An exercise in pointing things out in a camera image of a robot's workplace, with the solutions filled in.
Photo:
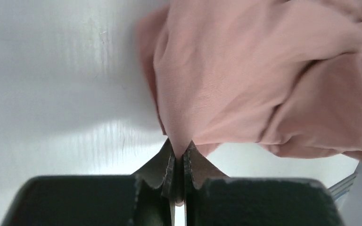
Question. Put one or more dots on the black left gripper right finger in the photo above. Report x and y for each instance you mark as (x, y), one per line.
(197, 169)

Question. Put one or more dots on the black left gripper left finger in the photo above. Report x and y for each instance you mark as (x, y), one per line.
(155, 203)

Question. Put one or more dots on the dusty pink graphic t-shirt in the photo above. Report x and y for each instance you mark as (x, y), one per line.
(285, 74)

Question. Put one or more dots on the aluminium frame rail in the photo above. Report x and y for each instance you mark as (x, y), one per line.
(342, 187)

